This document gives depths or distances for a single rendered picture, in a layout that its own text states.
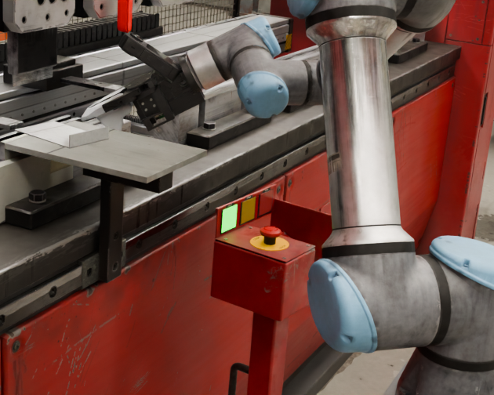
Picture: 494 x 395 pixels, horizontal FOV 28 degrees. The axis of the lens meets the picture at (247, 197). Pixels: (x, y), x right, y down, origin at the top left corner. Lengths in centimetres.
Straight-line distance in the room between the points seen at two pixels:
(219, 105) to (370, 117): 97
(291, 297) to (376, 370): 130
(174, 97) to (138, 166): 27
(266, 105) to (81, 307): 44
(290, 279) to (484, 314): 59
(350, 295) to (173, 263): 74
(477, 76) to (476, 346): 235
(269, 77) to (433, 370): 56
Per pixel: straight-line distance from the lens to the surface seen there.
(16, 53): 159
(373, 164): 121
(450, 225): 370
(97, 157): 152
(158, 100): 170
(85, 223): 160
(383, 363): 311
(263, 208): 193
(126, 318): 176
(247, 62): 163
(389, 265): 119
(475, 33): 353
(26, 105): 202
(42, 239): 154
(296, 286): 180
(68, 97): 213
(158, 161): 151
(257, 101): 159
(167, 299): 187
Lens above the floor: 146
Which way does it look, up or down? 19 degrees down
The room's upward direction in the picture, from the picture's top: 4 degrees clockwise
